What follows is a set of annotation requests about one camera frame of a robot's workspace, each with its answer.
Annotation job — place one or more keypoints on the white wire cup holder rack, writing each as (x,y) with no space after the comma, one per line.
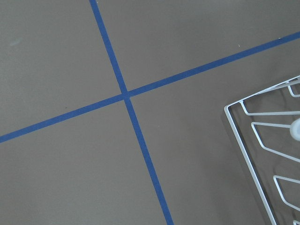
(266,127)

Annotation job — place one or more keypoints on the brown table mat blue grid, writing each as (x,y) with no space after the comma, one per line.
(112,111)

